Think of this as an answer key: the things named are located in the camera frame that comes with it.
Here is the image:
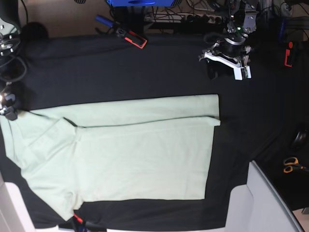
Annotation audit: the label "red clamp right edge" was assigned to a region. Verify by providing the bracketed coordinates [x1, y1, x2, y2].
[284, 41, 293, 67]

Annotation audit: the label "black round object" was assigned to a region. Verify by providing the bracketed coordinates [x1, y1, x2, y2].
[290, 130, 309, 151]

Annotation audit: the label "red black clamp bottom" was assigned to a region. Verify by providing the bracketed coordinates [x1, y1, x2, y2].
[71, 212, 107, 232]

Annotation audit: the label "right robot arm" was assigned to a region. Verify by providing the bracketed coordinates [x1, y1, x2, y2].
[0, 0, 28, 121]

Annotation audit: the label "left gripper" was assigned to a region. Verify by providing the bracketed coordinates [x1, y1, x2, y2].
[207, 36, 252, 79]

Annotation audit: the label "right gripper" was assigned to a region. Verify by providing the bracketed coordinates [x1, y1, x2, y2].
[0, 82, 24, 121]

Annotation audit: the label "black table cloth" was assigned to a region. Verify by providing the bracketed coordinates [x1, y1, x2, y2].
[0, 33, 309, 230]

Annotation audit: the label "white power strip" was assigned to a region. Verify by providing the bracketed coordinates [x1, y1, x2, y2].
[181, 14, 223, 24]

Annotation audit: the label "blue cylinder right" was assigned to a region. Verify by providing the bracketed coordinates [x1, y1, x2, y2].
[278, 17, 286, 43]

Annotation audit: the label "red black clamp top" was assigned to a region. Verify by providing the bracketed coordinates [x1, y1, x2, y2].
[116, 28, 147, 49]

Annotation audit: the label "blue handle tool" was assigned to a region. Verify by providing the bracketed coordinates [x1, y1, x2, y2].
[95, 15, 114, 28]

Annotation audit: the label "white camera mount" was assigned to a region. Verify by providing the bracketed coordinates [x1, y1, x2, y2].
[198, 49, 252, 81]

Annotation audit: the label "pale green T-shirt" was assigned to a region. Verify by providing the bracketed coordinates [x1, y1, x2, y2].
[0, 94, 221, 220]

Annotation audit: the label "white furniture left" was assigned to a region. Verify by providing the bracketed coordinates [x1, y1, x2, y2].
[0, 175, 36, 232]

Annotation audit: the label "grey white furniture right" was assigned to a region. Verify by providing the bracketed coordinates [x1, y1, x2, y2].
[224, 161, 304, 232]

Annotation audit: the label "red black clamp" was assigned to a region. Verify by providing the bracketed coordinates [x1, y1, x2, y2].
[116, 28, 147, 49]
[71, 212, 107, 232]

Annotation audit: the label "orange handled scissors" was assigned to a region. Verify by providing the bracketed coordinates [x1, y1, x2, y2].
[283, 157, 309, 174]

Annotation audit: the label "blue box top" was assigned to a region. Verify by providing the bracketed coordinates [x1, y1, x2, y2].
[107, 0, 182, 7]

